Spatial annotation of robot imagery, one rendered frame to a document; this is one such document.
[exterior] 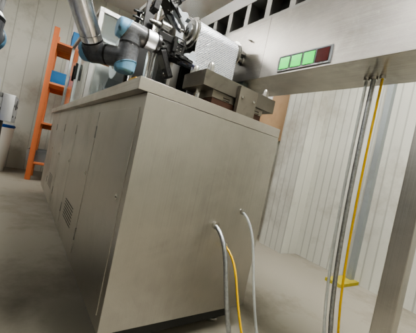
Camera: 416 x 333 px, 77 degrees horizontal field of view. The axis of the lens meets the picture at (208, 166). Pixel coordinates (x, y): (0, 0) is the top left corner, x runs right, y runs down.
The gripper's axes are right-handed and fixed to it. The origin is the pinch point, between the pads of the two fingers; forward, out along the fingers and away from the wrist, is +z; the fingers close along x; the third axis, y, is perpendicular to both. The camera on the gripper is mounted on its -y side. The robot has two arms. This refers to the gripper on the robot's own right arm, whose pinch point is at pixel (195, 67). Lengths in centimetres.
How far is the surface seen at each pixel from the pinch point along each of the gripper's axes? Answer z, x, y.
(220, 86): 1.5, -19.9, -10.0
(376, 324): 46, -72, -81
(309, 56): 29.3, -36.2, 10.0
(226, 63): 16.1, -0.3, 8.6
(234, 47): 18.5, -0.2, 17.1
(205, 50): 3.2, -0.3, 9.1
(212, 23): 31, 45, 49
